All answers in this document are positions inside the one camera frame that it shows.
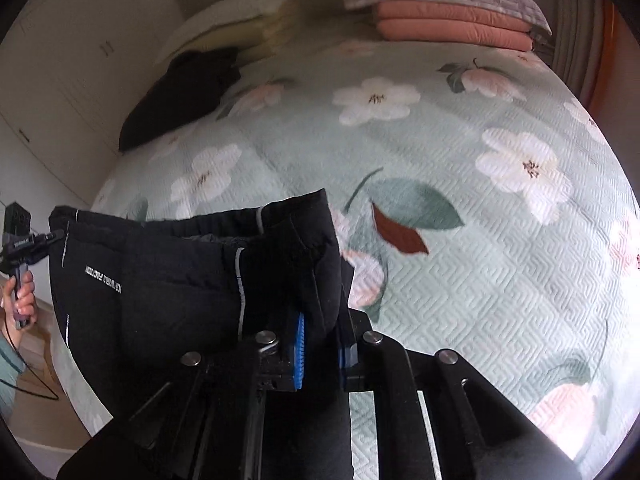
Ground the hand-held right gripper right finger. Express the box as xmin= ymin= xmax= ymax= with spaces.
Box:
xmin=337 ymin=307 xmax=583 ymax=480

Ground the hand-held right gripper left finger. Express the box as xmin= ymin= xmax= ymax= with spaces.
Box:
xmin=57 ymin=312 xmax=307 ymax=480

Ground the person's left hand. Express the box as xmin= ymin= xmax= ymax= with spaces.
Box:
xmin=0 ymin=270 xmax=37 ymax=333

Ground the black folded garment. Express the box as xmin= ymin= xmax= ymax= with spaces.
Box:
xmin=120 ymin=47 xmax=241 ymax=151

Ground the white wardrobe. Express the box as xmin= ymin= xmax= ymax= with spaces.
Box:
xmin=0 ymin=0 xmax=201 ymax=221

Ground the white pillow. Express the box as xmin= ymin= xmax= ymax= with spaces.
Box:
xmin=155 ymin=0 xmax=306 ymax=63

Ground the black hooded jacket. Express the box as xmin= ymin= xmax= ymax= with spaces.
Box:
xmin=47 ymin=189 xmax=356 ymax=480

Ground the person's left forearm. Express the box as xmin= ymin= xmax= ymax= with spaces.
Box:
xmin=0 ymin=330 xmax=26 ymax=423

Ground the black cable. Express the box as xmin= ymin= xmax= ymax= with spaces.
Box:
xmin=0 ymin=320 xmax=61 ymax=402

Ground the beige and orange curtain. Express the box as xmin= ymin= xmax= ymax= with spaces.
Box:
xmin=547 ymin=0 xmax=631 ymax=126

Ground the beige folded blanket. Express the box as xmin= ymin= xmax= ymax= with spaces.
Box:
xmin=235 ymin=2 xmax=351 ymax=61

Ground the pink folded blanket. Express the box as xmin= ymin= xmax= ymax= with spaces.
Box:
xmin=372 ymin=1 xmax=533 ymax=53

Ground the bed with floral bedspread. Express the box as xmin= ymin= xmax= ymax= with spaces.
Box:
xmin=47 ymin=35 xmax=640 ymax=480

